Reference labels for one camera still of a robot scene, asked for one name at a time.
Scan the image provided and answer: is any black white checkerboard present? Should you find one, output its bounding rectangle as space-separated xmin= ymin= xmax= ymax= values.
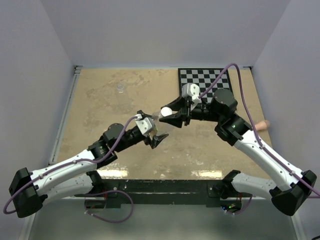
xmin=178 ymin=68 xmax=233 ymax=103

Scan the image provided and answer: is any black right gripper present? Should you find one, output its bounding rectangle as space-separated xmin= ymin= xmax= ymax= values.
xmin=160 ymin=92 xmax=223 ymax=127

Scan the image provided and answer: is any clear square plastic bottle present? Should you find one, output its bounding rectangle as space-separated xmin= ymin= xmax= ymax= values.
xmin=152 ymin=110 xmax=174 ymax=136

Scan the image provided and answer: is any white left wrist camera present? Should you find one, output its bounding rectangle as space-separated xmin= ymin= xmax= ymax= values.
xmin=135 ymin=114 xmax=156 ymax=137

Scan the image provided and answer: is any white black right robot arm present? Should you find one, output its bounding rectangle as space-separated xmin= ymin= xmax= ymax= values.
xmin=159 ymin=89 xmax=317 ymax=216

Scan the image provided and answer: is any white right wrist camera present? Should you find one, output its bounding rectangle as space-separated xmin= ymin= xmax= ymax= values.
xmin=181 ymin=83 xmax=201 ymax=111

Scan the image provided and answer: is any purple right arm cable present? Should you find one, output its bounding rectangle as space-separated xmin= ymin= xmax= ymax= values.
xmin=198 ymin=63 xmax=320 ymax=215

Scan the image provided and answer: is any aluminium frame rail left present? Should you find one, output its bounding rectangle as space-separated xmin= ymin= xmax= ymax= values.
xmin=47 ymin=65 xmax=83 ymax=167

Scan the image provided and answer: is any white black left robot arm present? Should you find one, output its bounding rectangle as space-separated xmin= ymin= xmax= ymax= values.
xmin=3 ymin=110 xmax=168 ymax=218

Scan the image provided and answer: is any clear round plastic bottle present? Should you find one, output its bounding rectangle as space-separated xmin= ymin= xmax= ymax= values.
xmin=116 ymin=84 xmax=125 ymax=94

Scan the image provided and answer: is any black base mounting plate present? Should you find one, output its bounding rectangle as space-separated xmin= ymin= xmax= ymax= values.
xmin=83 ymin=178 xmax=253 ymax=210

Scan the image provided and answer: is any aluminium frame rail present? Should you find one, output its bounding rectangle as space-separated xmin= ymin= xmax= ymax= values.
xmin=33 ymin=177 xmax=296 ymax=201
xmin=47 ymin=65 xmax=83 ymax=167

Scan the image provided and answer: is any white bottle cap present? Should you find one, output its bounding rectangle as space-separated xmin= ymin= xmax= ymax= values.
xmin=159 ymin=107 xmax=173 ymax=118

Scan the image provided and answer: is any aluminium frame rail front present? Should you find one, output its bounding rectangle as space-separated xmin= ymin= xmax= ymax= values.
xmin=33 ymin=177 xmax=296 ymax=201

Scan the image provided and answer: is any pink wooden pin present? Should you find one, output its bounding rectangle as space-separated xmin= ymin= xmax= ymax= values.
xmin=255 ymin=120 xmax=270 ymax=131

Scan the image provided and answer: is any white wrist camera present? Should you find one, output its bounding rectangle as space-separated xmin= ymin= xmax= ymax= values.
xmin=135 ymin=114 xmax=156 ymax=137
xmin=181 ymin=83 xmax=201 ymax=111

